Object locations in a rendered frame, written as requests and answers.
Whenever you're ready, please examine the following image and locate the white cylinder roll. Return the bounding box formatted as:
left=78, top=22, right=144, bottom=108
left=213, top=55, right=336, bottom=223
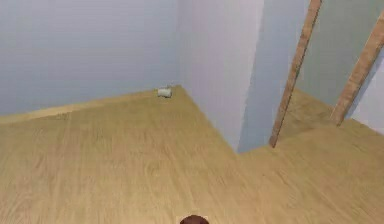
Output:
left=157, top=87, right=173, bottom=99

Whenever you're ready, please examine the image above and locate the dark brown round object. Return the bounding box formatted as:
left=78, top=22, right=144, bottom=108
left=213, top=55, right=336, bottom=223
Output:
left=179, top=214, right=211, bottom=224

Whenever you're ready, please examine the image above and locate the brown wooden door frame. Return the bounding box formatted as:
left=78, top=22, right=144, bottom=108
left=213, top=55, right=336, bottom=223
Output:
left=268, top=0, right=384, bottom=149

